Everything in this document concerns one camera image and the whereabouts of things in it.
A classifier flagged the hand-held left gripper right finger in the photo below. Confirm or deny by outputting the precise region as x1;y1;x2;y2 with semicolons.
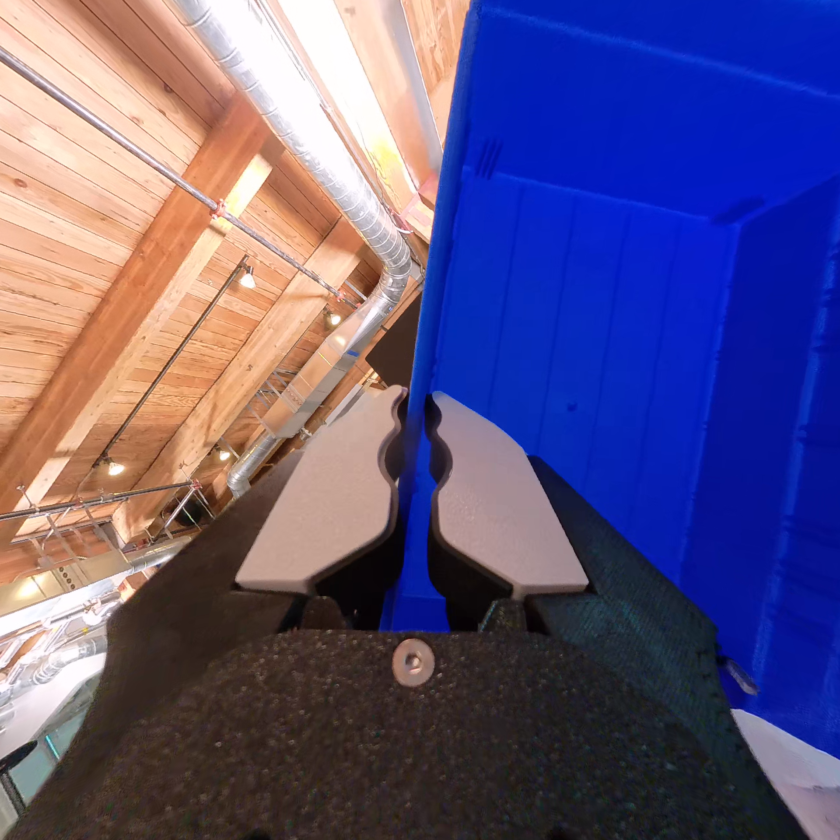
425;392;589;632

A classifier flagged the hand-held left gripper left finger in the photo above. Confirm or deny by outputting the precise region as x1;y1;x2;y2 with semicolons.
235;385;411;627

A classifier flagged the blue plastic bin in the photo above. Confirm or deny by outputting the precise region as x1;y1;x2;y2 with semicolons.
379;0;840;731

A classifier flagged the metal sprinkler pipe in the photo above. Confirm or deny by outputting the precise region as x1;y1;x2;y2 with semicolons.
0;46;368;306
0;481;201;524

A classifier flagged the long ceiling light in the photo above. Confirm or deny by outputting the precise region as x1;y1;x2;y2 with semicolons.
259;0;448;198

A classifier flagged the silver rectangular air duct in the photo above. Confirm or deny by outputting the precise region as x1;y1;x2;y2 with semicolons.
262;328;378;447

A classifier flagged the black track light rail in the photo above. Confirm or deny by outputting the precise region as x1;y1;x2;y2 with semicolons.
92;255;258;475

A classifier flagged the silver spiral air duct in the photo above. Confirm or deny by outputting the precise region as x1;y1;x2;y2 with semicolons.
167;0;416;349

